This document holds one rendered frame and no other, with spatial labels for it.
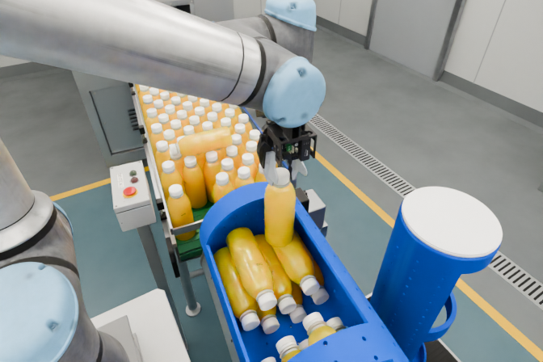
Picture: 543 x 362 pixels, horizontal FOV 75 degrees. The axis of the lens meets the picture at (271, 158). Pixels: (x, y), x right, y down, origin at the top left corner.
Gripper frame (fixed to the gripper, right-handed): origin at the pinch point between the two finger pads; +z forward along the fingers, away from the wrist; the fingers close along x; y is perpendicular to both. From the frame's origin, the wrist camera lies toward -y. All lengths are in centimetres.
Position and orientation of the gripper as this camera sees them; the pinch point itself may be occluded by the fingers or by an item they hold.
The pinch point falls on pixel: (280, 175)
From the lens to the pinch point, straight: 74.0
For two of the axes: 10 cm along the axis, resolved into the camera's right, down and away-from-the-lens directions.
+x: 9.2, -2.3, 3.1
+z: 0.0, 7.9, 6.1
